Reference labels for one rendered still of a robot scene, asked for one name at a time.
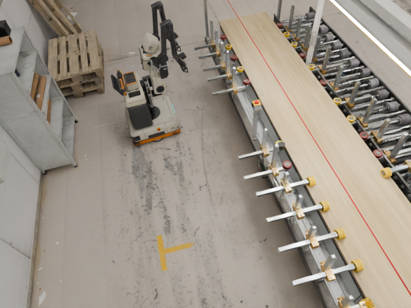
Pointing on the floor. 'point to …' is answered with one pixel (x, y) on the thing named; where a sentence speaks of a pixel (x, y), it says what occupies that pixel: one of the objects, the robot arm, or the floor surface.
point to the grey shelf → (37, 133)
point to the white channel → (388, 8)
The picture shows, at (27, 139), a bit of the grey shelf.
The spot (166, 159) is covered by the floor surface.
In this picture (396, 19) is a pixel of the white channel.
